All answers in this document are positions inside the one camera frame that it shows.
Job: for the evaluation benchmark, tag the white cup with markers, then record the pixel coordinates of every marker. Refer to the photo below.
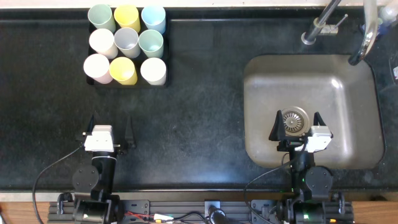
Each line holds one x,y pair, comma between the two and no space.
153,71
101,42

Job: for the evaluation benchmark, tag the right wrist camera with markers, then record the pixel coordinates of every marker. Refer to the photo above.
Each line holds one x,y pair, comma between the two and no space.
320,138

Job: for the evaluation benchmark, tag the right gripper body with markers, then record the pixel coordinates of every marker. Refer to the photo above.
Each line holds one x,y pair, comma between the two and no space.
290,144

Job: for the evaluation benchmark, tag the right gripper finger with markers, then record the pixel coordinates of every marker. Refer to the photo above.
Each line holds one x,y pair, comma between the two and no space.
319,120
277,132

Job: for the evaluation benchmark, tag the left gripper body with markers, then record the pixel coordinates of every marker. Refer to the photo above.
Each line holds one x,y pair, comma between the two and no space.
120,148

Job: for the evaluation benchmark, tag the pink cup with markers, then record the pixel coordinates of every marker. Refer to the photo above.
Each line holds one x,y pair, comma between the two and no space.
96,67

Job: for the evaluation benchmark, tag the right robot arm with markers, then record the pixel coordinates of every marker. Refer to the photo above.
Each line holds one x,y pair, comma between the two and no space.
317,180

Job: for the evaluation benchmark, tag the steel sink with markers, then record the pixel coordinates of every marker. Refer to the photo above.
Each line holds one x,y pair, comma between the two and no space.
335,93

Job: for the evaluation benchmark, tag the mounting rail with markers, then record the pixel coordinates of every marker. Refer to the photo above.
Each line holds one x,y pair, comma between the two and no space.
186,211

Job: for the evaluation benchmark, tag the blue cup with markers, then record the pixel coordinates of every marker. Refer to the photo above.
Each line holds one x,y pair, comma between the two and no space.
153,17

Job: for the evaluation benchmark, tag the green cup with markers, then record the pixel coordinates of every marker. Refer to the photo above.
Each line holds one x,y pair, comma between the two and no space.
150,42
100,15

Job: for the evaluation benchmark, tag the blue soap bottle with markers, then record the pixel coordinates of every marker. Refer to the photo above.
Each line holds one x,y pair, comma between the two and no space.
388,14

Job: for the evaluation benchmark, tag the black tray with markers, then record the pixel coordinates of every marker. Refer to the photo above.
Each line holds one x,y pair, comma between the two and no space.
168,46

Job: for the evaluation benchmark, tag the yellow cup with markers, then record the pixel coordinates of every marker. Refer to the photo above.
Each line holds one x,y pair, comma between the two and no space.
126,15
122,70

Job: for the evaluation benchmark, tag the grey cup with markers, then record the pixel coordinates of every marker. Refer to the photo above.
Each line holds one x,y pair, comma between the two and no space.
126,40

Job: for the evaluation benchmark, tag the steel tap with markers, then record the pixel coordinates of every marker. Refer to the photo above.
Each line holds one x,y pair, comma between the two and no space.
320,21

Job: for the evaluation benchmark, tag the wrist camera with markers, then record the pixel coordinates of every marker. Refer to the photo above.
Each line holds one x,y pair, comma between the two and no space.
99,138
320,138

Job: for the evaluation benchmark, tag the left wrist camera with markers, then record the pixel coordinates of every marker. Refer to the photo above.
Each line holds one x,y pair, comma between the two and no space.
99,138

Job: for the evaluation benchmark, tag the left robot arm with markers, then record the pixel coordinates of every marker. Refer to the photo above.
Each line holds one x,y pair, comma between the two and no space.
102,174

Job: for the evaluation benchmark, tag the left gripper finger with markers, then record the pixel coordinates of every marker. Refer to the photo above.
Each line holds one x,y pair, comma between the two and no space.
130,137
90,124

